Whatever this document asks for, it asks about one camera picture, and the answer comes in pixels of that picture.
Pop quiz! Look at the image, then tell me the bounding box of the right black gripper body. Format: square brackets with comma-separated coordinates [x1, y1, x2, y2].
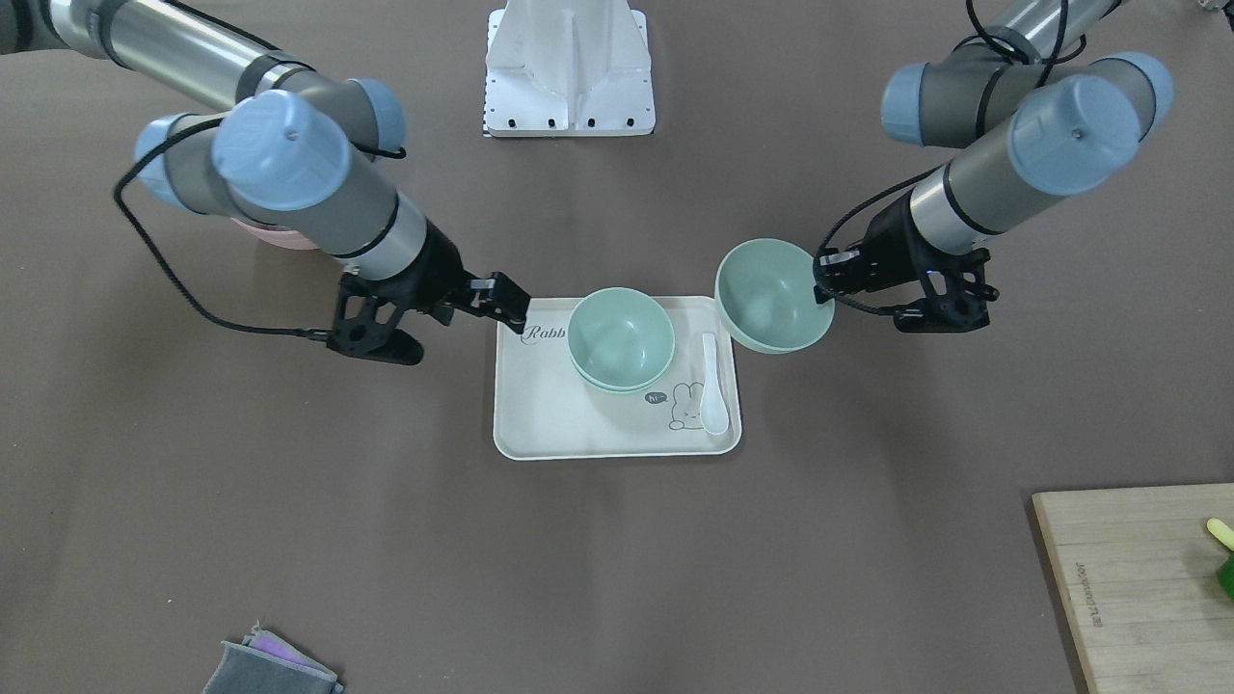
[383, 224, 482, 324]

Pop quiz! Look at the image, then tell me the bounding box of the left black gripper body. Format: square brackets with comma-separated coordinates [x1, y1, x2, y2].
[839, 193, 964, 295]

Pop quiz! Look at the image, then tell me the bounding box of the green bowl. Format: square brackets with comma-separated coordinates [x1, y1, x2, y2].
[713, 238, 835, 354]
[566, 288, 676, 384]
[573, 361, 669, 394]

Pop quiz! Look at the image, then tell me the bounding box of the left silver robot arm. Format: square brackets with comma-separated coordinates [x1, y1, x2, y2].
[812, 1, 1175, 333]

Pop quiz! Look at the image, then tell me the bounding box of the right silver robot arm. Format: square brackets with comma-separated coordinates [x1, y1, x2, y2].
[2, 1, 529, 348]

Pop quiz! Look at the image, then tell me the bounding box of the cream serving tray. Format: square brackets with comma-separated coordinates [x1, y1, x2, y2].
[494, 296, 743, 461]

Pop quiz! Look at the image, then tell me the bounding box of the green bowl on tray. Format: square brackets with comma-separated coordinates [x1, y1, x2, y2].
[573, 361, 669, 394]

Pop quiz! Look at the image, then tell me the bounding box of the pink bowl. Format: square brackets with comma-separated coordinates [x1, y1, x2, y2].
[232, 217, 318, 251]

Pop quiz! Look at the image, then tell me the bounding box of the white ceramic spoon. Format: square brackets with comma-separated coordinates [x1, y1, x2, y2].
[700, 333, 729, 436]

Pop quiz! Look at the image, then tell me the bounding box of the wooden cutting board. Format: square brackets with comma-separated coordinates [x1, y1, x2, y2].
[1032, 483, 1233, 693]

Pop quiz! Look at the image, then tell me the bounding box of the grey folded cloth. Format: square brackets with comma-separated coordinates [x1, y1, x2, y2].
[202, 625, 346, 693]

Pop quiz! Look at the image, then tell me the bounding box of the yellow plastic knife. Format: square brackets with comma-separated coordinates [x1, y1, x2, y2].
[1206, 517, 1234, 553]

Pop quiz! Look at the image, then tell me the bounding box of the green lime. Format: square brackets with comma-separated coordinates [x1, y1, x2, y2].
[1215, 552, 1234, 601]

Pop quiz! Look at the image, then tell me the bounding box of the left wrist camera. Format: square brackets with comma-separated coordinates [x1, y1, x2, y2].
[892, 245, 1000, 333]

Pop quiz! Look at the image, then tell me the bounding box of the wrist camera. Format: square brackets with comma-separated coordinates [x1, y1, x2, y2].
[326, 273, 424, 367]
[892, 245, 1000, 333]

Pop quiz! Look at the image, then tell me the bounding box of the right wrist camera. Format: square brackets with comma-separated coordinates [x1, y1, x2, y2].
[326, 273, 424, 367]

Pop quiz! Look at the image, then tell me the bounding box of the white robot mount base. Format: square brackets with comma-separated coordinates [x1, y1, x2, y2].
[482, 1, 656, 138]

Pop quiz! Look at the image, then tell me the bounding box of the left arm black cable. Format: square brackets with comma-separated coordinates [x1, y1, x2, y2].
[814, 0, 1090, 317]

